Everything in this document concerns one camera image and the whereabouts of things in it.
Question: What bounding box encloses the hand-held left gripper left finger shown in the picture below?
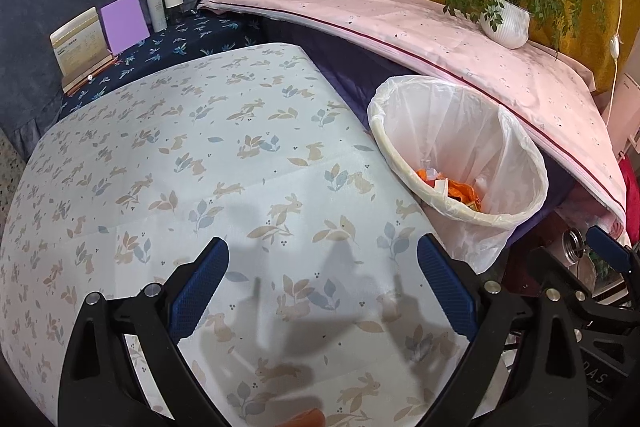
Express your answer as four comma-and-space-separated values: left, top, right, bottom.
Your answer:
57, 236, 231, 427

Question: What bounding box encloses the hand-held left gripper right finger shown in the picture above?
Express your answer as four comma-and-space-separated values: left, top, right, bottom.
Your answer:
417, 234, 596, 427

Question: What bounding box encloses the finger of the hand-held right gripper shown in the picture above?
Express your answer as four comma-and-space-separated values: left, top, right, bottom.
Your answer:
526, 246, 636, 348
586, 226, 640, 308

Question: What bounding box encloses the orange wrapper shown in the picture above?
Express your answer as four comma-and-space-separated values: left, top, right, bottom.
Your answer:
446, 179, 484, 210

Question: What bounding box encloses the bin with white bag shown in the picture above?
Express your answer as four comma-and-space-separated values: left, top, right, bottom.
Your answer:
367, 76, 550, 275

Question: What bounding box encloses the steel thermos flask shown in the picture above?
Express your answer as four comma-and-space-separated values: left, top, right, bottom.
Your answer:
562, 228, 598, 270

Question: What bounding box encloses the pink crumpled cloth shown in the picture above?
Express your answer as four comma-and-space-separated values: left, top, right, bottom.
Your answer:
555, 187, 626, 238

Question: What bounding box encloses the floral rabbit print tablecloth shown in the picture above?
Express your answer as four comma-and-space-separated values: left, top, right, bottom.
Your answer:
0, 42, 481, 427

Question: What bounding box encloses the white appliance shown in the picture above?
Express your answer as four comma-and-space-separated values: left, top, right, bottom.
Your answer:
607, 74, 640, 158

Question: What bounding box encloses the wooden stand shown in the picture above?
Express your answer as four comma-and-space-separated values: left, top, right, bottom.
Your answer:
60, 54, 126, 96

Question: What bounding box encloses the dark purple cloth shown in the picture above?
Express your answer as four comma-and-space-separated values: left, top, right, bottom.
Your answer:
260, 18, 571, 253

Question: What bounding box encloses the navy floral cloth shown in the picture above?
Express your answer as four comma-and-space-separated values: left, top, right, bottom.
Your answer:
60, 7, 266, 118

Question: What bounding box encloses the beige booklet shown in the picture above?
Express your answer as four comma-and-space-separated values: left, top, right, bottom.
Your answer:
49, 7, 113, 80

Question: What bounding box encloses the purple card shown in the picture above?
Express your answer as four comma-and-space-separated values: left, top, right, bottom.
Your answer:
100, 0, 151, 56

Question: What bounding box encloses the white power cable with switch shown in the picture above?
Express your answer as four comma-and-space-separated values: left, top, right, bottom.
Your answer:
606, 0, 626, 118

